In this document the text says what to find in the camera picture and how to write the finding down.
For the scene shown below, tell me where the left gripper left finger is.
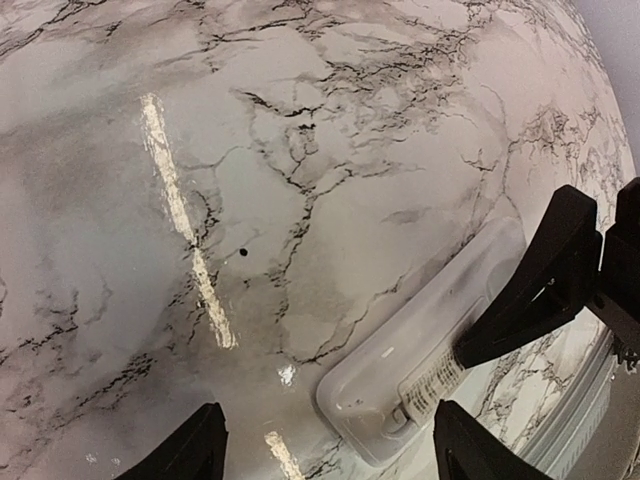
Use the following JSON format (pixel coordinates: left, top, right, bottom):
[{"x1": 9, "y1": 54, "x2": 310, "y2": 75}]
[{"x1": 117, "y1": 403, "x2": 229, "y2": 480}]

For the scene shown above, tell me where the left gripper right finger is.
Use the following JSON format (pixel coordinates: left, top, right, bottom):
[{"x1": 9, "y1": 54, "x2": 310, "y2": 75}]
[{"x1": 433, "y1": 400, "x2": 550, "y2": 480}]

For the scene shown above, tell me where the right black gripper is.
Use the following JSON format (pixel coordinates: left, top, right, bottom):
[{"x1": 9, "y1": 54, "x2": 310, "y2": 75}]
[{"x1": 453, "y1": 178, "x2": 639, "y2": 368}]

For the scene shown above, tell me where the white remote control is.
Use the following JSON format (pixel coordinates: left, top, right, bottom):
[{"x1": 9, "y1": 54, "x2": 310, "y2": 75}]
[{"x1": 316, "y1": 217, "x2": 526, "y2": 467}]

